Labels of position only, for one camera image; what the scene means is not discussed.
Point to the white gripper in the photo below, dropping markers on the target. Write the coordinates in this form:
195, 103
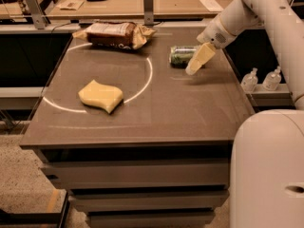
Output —
213, 32

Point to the green soda can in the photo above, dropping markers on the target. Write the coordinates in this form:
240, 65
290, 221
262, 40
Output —
180, 55

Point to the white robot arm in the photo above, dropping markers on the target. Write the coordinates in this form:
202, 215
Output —
267, 160

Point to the white paper sheet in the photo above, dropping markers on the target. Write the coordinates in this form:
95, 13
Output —
212, 5

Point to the clear bottle left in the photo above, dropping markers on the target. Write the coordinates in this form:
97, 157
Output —
249, 81

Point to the clear bottle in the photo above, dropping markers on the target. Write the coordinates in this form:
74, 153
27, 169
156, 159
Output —
272, 79
249, 81

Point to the clear bottle right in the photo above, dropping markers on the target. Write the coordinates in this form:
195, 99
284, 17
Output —
272, 79

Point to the brown chip bag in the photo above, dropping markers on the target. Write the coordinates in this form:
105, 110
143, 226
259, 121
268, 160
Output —
125, 35

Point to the yellow sponge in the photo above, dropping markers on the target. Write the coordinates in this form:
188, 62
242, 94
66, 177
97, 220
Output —
106, 97

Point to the grey drawer cabinet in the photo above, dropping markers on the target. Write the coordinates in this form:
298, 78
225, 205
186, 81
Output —
141, 186

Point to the small paper card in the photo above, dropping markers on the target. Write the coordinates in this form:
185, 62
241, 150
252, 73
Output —
70, 5

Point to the metal bracket centre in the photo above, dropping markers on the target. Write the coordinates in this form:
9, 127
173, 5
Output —
148, 12

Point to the metal bracket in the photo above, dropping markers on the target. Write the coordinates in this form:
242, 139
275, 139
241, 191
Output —
148, 12
39, 19

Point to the metal bracket left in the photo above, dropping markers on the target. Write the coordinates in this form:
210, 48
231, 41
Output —
39, 19

